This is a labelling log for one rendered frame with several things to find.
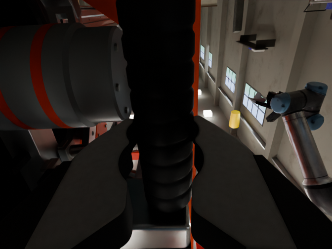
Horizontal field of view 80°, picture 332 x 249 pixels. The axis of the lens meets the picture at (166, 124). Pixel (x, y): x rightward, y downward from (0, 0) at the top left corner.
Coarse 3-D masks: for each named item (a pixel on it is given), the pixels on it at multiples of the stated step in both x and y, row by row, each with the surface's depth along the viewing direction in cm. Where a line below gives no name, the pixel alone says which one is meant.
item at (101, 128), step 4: (100, 124) 58; (104, 124) 61; (96, 128) 55; (100, 128) 58; (104, 128) 61; (96, 132) 55; (100, 132) 58; (104, 132) 61; (96, 136) 55; (80, 140) 55
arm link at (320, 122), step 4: (304, 112) 83; (308, 112) 82; (308, 116) 83; (312, 116) 82; (316, 116) 81; (320, 116) 81; (308, 120) 82; (312, 120) 81; (316, 120) 81; (320, 120) 82; (312, 124) 82; (316, 124) 82; (320, 124) 83; (312, 128) 83; (316, 128) 83
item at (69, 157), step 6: (60, 144) 37; (66, 144) 38; (72, 144) 39; (78, 144) 39; (84, 144) 38; (60, 150) 36; (66, 150) 36; (72, 150) 37; (78, 150) 37; (132, 150) 38; (60, 156) 37; (66, 156) 37; (72, 156) 38
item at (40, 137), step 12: (0, 132) 30; (12, 132) 30; (24, 132) 30; (36, 132) 31; (48, 132) 35; (12, 144) 31; (24, 144) 31; (36, 144) 31; (48, 144) 34; (12, 156) 32; (36, 156) 32; (48, 156) 34; (24, 168) 34; (36, 168) 34; (36, 180) 35
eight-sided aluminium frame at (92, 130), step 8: (48, 0) 42; (56, 0) 43; (64, 0) 42; (72, 0) 43; (48, 8) 44; (56, 8) 44; (64, 8) 44; (72, 8) 44; (80, 8) 47; (48, 16) 45; (56, 16) 45; (64, 16) 46; (72, 16) 45; (80, 16) 48; (72, 128) 51; (80, 128) 54; (88, 128) 50; (72, 136) 50; (80, 136) 54; (88, 136) 50
